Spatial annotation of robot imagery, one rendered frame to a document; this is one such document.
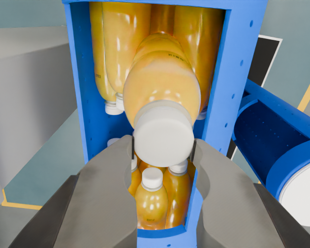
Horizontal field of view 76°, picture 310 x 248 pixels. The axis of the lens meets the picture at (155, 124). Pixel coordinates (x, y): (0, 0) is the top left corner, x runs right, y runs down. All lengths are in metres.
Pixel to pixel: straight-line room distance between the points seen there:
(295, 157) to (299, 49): 1.17
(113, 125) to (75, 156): 1.44
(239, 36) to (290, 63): 1.50
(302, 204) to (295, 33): 1.22
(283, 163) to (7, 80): 0.74
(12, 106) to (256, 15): 0.51
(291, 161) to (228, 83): 0.46
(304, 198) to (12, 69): 0.82
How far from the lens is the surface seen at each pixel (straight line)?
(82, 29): 0.39
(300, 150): 0.70
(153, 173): 0.38
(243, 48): 0.27
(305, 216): 0.80
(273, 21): 1.63
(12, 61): 0.56
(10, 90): 0.56
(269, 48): 1.48
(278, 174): 0.70
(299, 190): 0.71
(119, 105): 0.35
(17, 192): 2.49
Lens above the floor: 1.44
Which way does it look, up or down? 63 degrees down
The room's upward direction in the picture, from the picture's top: 180 degrees counter-clockwise
